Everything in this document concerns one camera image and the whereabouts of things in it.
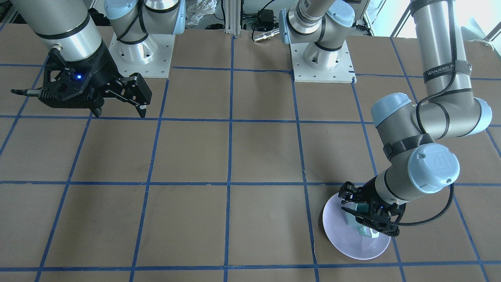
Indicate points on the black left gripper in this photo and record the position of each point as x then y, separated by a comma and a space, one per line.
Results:
362, 194

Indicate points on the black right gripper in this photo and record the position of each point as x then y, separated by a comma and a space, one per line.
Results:
102, 73

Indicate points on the light blue faceted cup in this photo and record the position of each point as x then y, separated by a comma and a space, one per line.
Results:
351, 220

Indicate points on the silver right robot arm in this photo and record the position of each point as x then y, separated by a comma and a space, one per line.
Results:
68, 23

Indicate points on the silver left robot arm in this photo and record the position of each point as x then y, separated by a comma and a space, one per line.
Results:
409, 132

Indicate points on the lilac round plate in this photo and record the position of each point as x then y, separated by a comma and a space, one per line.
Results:
347, 239

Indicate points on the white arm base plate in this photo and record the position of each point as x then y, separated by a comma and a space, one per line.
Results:
314, 65
151, 58

